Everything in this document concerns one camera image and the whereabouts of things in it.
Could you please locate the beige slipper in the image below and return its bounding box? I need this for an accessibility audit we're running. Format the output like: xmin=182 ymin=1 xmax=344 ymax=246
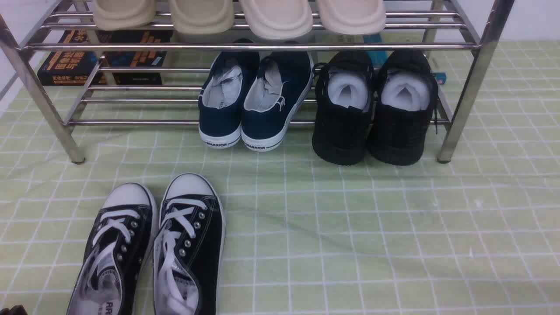
xmin=92 ymin=0 xmax=157 ymax=31
xmin=168 ymin=0 xmax=235 ymax=35

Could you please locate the dark object bottom left corner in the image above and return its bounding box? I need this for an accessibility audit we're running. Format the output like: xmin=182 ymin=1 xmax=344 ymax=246
xmin=0 ymin=305 xmax=28 ymax=315

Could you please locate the beige blue book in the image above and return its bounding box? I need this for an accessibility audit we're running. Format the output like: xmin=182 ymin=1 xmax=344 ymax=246
xmin=315 ymin=31 xmax=448 ymax=84

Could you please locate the beige slipper far left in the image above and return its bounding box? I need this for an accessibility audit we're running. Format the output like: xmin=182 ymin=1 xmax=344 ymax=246
xmin=92 ymin=0 xmax=157 ymax=31

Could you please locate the navy canvas shoe left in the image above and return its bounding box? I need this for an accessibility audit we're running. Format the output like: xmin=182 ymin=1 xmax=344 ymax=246
xmin=198 ymin=51 xmax=261 ymax=149

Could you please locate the cream slipper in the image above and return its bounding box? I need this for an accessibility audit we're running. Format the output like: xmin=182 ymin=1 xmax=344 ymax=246
xmin=239 ymin=0 xmax=313 ymax=40
xmin=316 ymin=0 xmax=386 ymax=35

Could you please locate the green checkered tablecloth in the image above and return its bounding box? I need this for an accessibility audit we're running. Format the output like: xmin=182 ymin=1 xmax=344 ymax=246
xmin=0 ymin=41 xmax=560 ymax=315

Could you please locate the black knit sneaker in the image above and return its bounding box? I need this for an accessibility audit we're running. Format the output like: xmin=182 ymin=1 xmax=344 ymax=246
xmin=312 ymin=50 xmax=375 ymax=166
xmin=366 ymin=49 xmax=438 ymax=166

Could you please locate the navy canvas shoe right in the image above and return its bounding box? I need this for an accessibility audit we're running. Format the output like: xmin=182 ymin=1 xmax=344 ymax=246
xmin=241 ymin=51 xmax=314 ymax=152

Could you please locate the cream slipper far right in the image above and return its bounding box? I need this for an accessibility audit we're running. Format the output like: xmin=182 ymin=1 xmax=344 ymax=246
xmin=316 ymin=0 xmax=386 ymax=35

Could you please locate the navy canvas shoe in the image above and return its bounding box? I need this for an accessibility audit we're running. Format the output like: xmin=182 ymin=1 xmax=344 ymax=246
xmin=198 ymin=51 xmax=261 ymax=149
xmin=241 ymin=51 xmax=314 ymax=152

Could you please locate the stainless steel shoe rack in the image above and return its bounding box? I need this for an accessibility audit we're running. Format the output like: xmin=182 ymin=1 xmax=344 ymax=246
xmin=1 ymin=0 xmax=515 ymax=165

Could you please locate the black white-laced sneaker left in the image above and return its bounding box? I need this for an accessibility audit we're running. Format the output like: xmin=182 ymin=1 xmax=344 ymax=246
xmin=66 ymin=182 xmax=158 ymax=315

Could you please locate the black white-laced sneaker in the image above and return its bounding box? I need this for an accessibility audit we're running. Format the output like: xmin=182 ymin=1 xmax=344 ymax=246
xmin=153 ymin=173 xmax=226 ymax=315
xmin=66 ymin=182 xmax=158 ymax=315

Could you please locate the black orange book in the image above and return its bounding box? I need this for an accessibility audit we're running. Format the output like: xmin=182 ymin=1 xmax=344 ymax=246
xmin=37 ymin=30 xmax=174 ymax=86

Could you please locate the black white-laced sneaker right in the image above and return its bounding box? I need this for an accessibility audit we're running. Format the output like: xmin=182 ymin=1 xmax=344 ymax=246
xmin=153 ymin=173 xmax=226 ymax=315

